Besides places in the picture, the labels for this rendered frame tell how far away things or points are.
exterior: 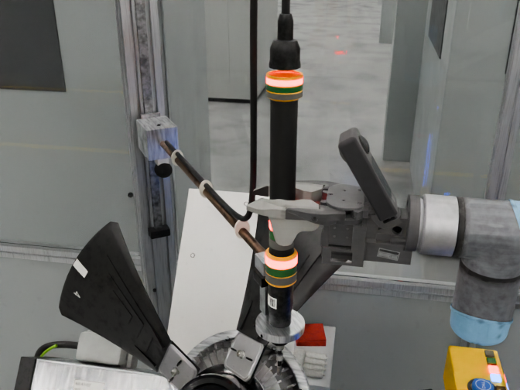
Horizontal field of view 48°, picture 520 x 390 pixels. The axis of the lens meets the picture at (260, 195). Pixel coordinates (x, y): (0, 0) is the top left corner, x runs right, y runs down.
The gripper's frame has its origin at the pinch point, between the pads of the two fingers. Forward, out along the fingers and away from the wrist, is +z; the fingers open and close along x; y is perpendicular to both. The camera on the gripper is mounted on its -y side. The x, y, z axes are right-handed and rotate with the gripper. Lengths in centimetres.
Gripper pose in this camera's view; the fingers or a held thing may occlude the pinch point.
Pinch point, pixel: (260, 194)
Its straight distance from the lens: 74.8
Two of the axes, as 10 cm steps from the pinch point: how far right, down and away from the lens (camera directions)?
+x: 1.8, -4.1, 8.9
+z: -9.8, -0.8, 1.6
